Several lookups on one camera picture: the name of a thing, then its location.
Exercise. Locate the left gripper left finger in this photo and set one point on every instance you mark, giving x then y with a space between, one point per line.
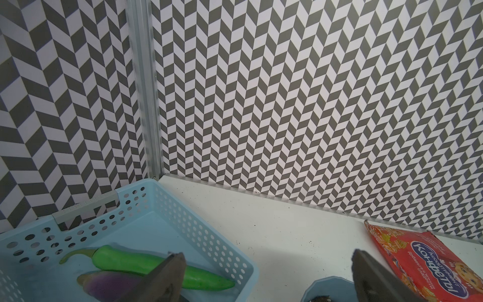
164 283

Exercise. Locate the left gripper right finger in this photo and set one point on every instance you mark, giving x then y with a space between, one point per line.
373 282

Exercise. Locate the blue pot pink succulent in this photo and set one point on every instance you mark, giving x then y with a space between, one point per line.
332 288

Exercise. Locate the green toy chili pepper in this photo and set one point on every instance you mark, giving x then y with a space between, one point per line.
107 258

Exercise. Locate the purple toy eggplant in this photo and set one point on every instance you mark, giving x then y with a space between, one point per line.
108 285

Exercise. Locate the red cookie snack bag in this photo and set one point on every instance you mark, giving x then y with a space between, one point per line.
425 265

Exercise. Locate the light blue plastic basket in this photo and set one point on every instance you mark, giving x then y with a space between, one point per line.
142 217

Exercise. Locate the left corner aluminium post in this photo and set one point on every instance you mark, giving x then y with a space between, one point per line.
141 37

